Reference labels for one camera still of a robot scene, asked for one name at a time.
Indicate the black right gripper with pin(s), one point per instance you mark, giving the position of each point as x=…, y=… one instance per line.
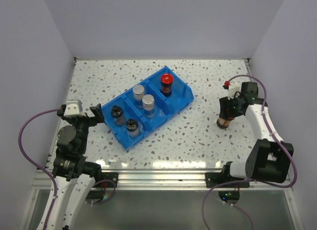
x=225, y=104

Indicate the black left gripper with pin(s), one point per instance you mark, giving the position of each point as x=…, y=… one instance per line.
x=92, y=121

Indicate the red-cap brown sauce jar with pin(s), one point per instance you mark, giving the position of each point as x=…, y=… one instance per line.
x=223, y=123

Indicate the black-cap brown spice bottle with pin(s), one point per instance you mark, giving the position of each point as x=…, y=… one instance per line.
x=117, y=115

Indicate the black-cap white spice bottle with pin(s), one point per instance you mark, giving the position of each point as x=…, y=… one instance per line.
x=132, y=128

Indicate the silver-lid blue-label spice jar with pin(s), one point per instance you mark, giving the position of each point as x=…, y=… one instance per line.
x=138, y=94

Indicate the silver-lid shaker jar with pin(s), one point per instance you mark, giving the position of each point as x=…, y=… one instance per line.
x=149, y=105

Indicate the red-cap dark sauce jar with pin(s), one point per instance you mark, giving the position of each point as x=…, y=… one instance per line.
x=166, y=81

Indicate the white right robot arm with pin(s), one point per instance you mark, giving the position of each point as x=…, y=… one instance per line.
x=269, y=158

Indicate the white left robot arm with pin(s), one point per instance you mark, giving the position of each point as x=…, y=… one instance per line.
x=73, y=175

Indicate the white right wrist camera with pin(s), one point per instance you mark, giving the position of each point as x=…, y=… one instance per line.
x=233, y=89

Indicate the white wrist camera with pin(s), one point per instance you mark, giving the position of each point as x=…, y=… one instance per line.
x=233, y=89
x=73, y=109

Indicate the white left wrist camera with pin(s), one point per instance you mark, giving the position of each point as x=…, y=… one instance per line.
x=73, y=109

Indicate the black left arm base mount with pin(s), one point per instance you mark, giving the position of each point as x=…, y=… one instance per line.
x=113, y=176

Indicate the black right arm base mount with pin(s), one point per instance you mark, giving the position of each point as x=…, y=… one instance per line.
x=215, y=178

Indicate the aluminium front rail frame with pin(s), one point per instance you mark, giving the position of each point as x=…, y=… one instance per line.
x=155, y=179

